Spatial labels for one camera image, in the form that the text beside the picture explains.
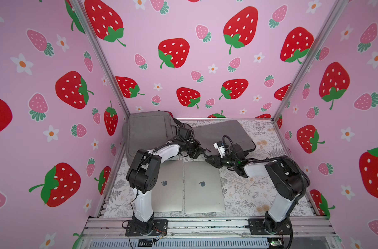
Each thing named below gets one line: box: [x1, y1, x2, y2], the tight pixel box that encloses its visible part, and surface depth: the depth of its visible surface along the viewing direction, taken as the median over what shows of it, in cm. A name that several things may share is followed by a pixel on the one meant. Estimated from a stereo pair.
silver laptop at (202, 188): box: [183, 160, 225, 215], surface depth 88 cm
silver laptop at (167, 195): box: [151, 159, 184, 213], surface depth 89 cm
